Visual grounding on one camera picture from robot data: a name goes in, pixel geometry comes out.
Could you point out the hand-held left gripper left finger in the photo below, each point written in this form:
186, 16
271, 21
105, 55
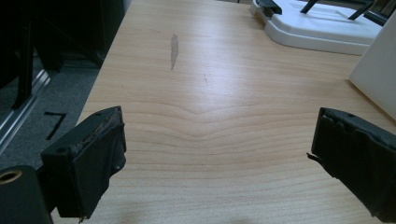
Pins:
84, 161

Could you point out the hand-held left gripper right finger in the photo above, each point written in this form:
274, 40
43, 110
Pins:
358, 149

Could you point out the white box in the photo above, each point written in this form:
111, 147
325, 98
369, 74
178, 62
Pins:
378, 71

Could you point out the white plastic base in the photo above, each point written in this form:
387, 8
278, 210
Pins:
317, 29

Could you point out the black stand legs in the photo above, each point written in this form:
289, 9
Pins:
358, 7

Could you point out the black clip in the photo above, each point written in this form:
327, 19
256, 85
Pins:
270, 6

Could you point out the metal floor rail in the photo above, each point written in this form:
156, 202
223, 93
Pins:
21, 105

